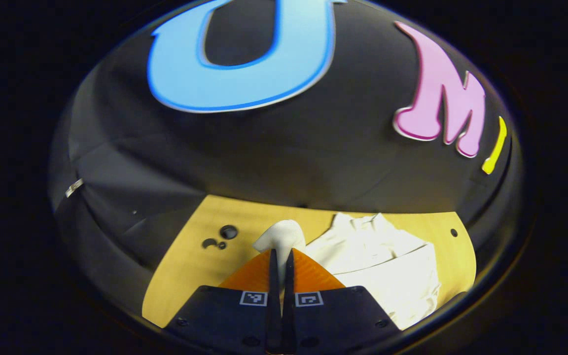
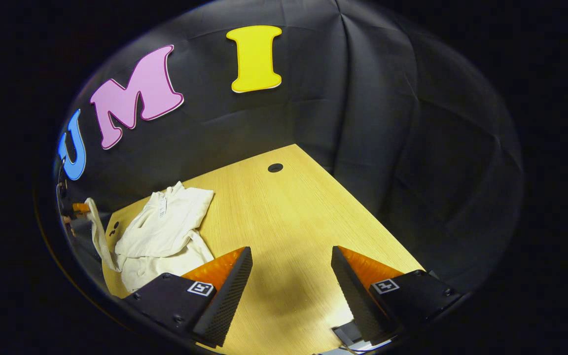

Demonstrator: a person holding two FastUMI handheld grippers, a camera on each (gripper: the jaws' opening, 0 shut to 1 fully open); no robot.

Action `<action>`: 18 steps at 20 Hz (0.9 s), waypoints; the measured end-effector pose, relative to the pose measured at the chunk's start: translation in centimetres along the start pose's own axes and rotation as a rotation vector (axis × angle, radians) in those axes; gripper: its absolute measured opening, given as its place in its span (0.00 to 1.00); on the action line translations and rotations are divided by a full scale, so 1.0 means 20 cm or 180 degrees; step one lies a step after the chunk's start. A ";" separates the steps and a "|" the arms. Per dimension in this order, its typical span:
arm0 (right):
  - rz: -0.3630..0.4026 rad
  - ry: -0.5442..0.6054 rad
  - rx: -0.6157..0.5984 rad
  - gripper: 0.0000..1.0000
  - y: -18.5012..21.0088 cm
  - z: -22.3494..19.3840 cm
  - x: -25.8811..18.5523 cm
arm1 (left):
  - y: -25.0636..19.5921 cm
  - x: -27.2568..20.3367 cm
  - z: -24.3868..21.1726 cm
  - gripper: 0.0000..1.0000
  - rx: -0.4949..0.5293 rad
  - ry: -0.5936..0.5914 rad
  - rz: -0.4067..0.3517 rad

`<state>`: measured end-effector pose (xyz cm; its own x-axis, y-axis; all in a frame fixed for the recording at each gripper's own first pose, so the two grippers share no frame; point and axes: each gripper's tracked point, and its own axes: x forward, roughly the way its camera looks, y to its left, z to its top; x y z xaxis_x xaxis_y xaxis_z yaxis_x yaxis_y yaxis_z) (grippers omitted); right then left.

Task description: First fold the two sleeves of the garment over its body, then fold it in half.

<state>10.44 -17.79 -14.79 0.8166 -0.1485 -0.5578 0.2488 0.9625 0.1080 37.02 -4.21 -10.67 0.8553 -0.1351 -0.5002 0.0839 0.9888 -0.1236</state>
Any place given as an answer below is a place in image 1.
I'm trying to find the white long-sleeved garment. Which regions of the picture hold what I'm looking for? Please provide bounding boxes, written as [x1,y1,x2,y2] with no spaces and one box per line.
[253,212,442,330]

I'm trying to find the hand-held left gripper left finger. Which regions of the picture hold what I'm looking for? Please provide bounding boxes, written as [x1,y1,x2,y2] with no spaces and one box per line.
[166,249,283,354]

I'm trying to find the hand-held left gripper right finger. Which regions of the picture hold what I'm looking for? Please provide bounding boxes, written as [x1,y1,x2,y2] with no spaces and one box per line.
[283,249,401,354]

